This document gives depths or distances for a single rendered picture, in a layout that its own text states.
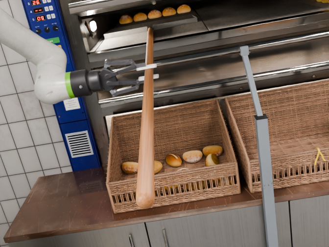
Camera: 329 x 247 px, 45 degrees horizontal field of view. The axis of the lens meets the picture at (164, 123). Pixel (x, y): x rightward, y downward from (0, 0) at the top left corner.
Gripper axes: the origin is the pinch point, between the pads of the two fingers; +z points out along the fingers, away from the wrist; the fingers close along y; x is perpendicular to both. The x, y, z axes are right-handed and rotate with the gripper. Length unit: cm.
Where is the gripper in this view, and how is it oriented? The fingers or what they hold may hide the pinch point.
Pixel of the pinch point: (148, 72)
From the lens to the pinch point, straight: 137.2
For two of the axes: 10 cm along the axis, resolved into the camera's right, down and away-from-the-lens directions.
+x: 0.1, 3.7, -9.3
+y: 1.7, 9.1, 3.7
